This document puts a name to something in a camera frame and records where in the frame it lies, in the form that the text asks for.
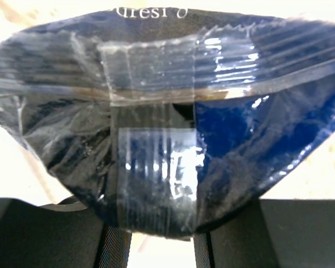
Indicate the spaghetti bag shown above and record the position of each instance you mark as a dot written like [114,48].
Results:
[168,121]

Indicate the cream two-tier shelf cart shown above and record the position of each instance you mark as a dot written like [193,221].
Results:
[24,178]

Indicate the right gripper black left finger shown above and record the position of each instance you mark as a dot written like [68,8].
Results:
[38,237]

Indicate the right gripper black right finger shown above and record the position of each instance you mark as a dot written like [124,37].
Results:
[272,233]

